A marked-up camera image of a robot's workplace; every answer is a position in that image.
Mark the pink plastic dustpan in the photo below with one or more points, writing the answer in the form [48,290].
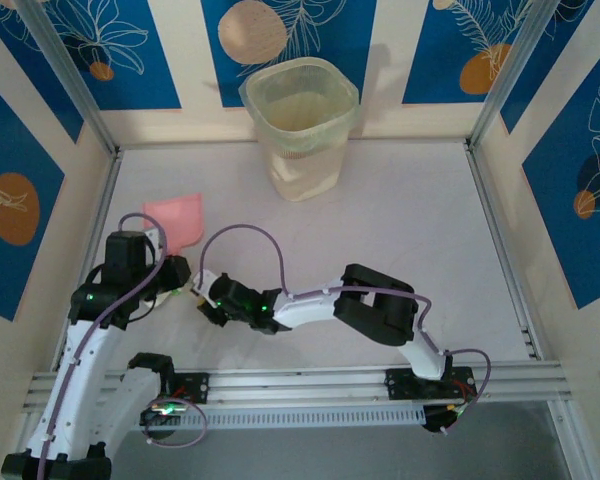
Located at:
[175,220]

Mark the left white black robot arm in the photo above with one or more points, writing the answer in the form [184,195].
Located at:
[80,360]

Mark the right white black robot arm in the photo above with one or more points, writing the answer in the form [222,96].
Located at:
[380,310]

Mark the cream waste bin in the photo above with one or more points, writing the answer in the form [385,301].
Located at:
[305,175]

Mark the translucent green bin liner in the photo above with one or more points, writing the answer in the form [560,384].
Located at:
[280,137]

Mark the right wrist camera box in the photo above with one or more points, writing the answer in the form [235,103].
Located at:
[203,281]

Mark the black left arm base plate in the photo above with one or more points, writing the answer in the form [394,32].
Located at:
[195,387]

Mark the aluminium table edge rail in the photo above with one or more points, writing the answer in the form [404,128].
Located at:
[485,200]
[105,200]

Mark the aluminium mounting rail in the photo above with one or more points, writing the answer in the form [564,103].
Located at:
[300,387]

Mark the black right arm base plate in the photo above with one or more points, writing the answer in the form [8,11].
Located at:
[400,384]

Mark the aluminium frame post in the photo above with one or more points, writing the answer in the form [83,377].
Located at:
[510,70]
[65,70]

